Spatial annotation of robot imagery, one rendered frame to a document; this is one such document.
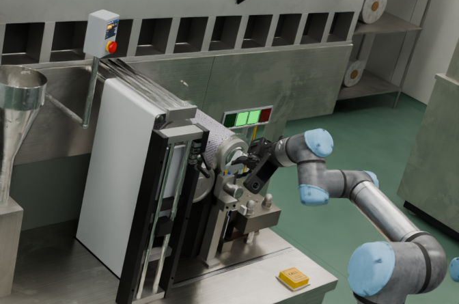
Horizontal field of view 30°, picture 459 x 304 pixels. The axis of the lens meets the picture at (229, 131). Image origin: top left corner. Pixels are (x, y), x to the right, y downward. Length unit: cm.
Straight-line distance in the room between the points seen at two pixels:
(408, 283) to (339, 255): 294
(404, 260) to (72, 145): 115
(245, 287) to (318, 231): 240
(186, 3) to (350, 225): 279
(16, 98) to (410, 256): 98
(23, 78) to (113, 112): 35
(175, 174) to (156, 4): 57
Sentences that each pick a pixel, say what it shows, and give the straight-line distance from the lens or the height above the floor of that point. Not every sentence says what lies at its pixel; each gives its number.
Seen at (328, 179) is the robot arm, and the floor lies 142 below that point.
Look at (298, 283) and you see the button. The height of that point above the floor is 92.
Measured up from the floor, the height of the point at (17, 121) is 144.
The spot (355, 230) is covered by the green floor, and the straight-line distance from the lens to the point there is 517.
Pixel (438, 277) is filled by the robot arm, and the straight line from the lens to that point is 197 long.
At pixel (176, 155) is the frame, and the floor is 136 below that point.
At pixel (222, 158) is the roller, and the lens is 257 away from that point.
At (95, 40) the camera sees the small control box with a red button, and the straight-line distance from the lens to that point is 210.
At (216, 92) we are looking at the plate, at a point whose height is 130.
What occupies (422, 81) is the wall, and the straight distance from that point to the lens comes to 756.
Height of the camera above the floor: 233
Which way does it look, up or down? 23 degrees down
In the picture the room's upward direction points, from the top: 14 degrees clockwise
